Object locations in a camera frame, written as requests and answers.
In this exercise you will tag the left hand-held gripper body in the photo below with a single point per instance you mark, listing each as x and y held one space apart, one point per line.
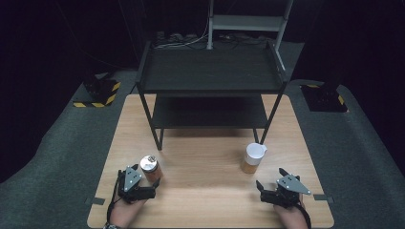
132 179

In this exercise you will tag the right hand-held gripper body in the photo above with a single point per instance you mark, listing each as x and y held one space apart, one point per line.
291 186

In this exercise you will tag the glass jar with silver lid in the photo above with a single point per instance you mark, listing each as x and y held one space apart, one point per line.
151 168

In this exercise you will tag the white paper cup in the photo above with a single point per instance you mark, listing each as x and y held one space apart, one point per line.
253 157

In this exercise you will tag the black two-tier shelf rack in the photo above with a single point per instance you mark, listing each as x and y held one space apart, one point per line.
210 71

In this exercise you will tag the person's right hand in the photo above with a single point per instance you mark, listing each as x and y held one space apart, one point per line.
290 218

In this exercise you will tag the person's left hand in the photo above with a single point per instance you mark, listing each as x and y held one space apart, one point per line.
125 213

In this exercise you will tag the grey tape strip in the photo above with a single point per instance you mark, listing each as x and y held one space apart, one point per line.
323 198
95 201

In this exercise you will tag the wristwatch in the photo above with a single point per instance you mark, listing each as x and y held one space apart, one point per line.
111 226

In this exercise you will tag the black base with striped tape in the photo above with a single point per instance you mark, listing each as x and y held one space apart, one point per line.
324 98
98 90

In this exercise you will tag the black power strip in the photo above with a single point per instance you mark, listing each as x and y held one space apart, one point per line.
175 36

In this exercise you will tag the grey metal stand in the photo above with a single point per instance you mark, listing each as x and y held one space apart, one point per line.
248 23

